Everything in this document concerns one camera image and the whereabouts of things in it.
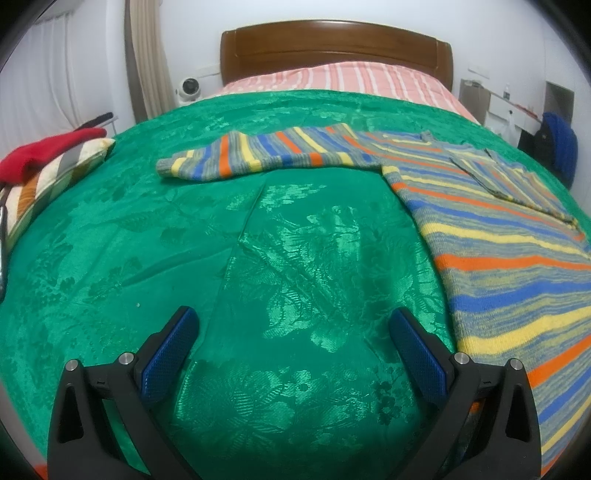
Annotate green patterned blanket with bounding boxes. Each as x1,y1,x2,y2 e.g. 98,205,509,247
0,90,583,480

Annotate blue jacket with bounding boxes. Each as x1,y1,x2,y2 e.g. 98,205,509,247
542,112,579,183

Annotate white sheer curtain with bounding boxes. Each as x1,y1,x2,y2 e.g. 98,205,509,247
0,14,132,148

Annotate pink striped bed sheet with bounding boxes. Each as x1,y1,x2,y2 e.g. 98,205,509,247
203,61,481,125

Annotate grey board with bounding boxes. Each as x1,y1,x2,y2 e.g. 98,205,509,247
460,79,491,125

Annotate striped knit sweater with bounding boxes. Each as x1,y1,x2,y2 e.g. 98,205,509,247
156,124,591,480

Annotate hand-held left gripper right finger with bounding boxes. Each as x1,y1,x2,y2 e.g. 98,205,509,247
389,308,542,480

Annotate white security camera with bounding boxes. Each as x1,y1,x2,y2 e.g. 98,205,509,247
175,76,204,103

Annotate beige curtain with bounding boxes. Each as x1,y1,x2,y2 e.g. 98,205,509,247
124,0,174,124

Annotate brown wooden headboard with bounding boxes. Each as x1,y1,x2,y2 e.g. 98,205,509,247
220,21,454,90

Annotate white plastic bag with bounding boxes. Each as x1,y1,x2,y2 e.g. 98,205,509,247
501,111,520,146

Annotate black item on shelf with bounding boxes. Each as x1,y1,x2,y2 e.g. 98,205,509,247
74,112,115,132

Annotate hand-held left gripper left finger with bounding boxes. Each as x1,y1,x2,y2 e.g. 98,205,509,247
47,305,201,480

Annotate white desk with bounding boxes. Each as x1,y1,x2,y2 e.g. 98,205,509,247
489,90,543,134

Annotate striped pillow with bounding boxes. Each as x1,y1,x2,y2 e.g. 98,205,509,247
0,137,116,250

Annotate red knit cloth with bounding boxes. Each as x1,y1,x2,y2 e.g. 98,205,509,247
0,128,108,184

